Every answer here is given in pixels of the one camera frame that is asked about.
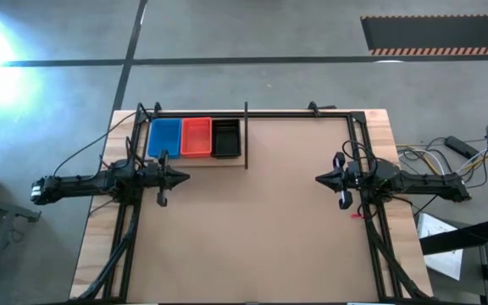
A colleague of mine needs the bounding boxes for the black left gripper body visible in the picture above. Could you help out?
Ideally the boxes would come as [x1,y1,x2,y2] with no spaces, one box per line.
[141,149,170,208]

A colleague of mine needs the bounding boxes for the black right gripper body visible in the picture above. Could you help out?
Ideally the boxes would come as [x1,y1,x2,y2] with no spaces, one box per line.
[333,151,373,211]

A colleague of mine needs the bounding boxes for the blue plastic basket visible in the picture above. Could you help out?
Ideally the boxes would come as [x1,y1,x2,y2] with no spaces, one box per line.
[147,118,183,160]

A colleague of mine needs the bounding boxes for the orange plastic basket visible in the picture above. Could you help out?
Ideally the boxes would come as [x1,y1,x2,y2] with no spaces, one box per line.
[180,116,214,158]

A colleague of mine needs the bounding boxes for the black plastic basket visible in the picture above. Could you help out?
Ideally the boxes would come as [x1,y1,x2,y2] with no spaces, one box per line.
[210,118,242,159]

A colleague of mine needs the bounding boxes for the wooden shelf with black legs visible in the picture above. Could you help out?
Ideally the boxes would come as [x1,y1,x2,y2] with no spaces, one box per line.
[141,101,249,169]

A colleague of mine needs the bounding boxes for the tan table mat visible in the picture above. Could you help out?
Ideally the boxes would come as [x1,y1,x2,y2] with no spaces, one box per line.
[127,116,380,302]

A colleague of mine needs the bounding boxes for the black power strip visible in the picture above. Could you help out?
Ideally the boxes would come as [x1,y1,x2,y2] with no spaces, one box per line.
[444,135,480,160]

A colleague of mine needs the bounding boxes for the black flat bar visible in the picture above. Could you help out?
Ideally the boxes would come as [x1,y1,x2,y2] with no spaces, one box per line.
[419,218,488,256]

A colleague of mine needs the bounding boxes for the white paper sheet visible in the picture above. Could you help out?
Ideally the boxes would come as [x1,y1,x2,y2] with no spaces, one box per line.
[415,211,465,280]

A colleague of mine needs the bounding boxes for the grey metal stand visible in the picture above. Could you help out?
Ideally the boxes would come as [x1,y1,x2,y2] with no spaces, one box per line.
[0,189,42,305]

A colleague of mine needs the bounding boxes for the black hazard-striped floor mat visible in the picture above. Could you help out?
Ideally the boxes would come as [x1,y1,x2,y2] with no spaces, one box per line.
[360,14,488,56]

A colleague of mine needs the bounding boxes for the long black cable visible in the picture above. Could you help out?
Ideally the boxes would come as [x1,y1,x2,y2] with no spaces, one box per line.
[52,103,147,177]

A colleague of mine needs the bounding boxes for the black aluminium frame rig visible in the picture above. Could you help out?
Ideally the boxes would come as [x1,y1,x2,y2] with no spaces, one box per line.
[69,108,434,304]

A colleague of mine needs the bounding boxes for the white cable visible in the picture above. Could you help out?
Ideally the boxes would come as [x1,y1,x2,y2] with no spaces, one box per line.
[397,147,445,175]

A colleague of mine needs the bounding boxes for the yellow cable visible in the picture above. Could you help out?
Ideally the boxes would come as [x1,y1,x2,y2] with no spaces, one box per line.
[400,151,488,177]

